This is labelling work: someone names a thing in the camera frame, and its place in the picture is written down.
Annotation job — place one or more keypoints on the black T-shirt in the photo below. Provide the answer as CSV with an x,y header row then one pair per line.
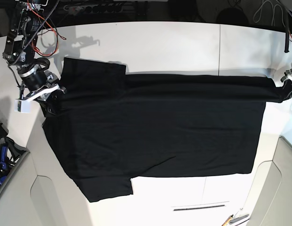
x,y
112,127

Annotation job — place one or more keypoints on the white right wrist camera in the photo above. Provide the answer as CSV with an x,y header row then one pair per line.
x,y
22,106

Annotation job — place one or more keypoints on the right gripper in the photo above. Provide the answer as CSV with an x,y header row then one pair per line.
x,y
39,83

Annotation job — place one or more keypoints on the grey pen tool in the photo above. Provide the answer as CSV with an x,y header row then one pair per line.
x,y
239,219

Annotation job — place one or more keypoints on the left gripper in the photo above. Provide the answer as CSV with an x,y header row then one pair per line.
x,y
285,92

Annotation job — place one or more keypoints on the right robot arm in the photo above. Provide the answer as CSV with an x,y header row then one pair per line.
x,y
26,25

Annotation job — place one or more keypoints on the blue and black tools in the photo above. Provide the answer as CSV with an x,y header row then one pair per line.
x,y
7,155

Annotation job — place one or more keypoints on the yellow handled tool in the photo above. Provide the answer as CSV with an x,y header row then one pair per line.
x,y
228,220

